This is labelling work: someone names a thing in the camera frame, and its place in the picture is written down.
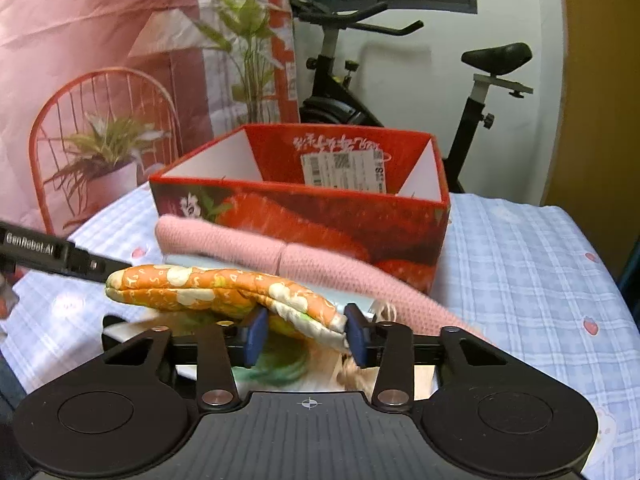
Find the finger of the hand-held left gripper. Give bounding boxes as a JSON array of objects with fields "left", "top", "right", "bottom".
[{"left": 74, "top": 243, "right": 133, "bottom": 284}]

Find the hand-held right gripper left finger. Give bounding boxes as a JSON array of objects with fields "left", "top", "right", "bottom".
[{"left": 101, "top": 306, "right": 270, "bottom": 411}]

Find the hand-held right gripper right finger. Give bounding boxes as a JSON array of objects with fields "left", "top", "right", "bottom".
[{"left": 343, "top": 303, "right": 508, "bottom": 411}]

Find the bag with green cable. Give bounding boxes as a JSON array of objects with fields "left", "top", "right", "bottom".
[{"left": 107, "top": 254, "right": 443, "bottom": 398}]

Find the orange patterned oven mitt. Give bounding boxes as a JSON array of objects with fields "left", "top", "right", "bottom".
[{"left": 103, "top": 263, "right": 351, "bottom": 352}]

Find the pink knitted cloth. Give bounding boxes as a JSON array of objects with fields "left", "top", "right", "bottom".
[{"left": 154, "top": 214, "right": 497, "bottom": 347}]

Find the red strawberry print box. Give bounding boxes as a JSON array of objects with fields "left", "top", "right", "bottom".
[{"left": 148, "top": 123, "right": 452, "bottom": 297}]

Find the blue checked blanket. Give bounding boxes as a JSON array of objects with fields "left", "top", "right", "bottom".
[{"left": 0, "top": 182, "right": 637, "bottom": 480}]

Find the pink printed backdrop poster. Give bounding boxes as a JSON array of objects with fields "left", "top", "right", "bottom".
[{"left": 0, "top": 0, "right": 302, "bottom": 256}]

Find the black exercise bike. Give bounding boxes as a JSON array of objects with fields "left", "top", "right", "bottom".
[{"left": 289, "top": 0, "right": 535, "bottom": 195}]

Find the wooden door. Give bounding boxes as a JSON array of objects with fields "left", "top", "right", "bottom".
[{"left": 542, "top": 0, "right": 640, "bottom": 283}]

